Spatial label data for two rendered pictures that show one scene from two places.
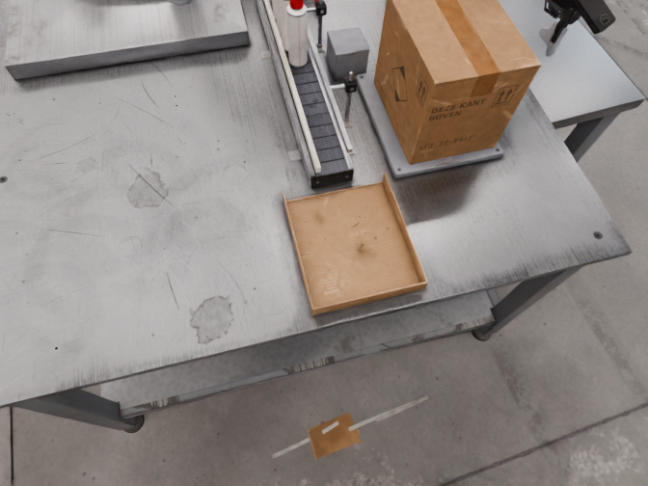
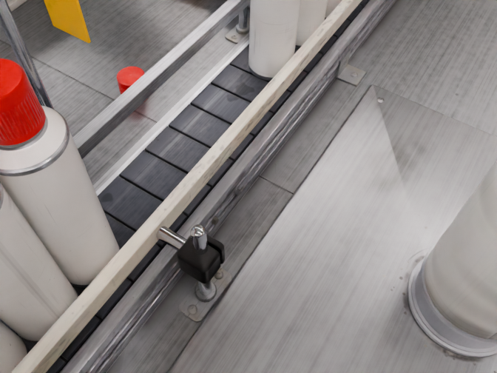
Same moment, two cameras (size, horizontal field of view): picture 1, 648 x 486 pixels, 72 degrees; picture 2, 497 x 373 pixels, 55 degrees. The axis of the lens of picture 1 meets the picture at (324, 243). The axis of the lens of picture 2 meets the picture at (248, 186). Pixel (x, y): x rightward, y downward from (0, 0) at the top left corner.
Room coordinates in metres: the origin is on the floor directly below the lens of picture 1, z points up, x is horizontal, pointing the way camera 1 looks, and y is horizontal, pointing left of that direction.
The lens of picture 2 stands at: (1.51, 0.48, 1.25)
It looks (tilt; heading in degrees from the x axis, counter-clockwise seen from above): 55 degrees down; 228
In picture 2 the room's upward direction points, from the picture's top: 2 degrees clockwise
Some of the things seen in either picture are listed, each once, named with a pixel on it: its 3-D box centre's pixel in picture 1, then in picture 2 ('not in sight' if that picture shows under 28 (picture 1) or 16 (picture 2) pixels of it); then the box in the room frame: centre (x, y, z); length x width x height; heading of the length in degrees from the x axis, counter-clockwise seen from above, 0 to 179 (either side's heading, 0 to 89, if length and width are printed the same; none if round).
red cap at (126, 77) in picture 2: not in sight; (132, 84); (1.34, 0.06, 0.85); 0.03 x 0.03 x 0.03
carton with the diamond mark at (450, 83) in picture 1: (445, 74); not in sight; (0.89, -0.27, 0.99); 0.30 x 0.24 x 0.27; 18
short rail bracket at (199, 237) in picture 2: not in sight; (203, 263); (1.42, 0.32, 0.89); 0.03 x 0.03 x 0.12; 18
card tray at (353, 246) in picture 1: (351, 239); not in sight; (0.49, -0.06, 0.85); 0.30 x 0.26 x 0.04; 18
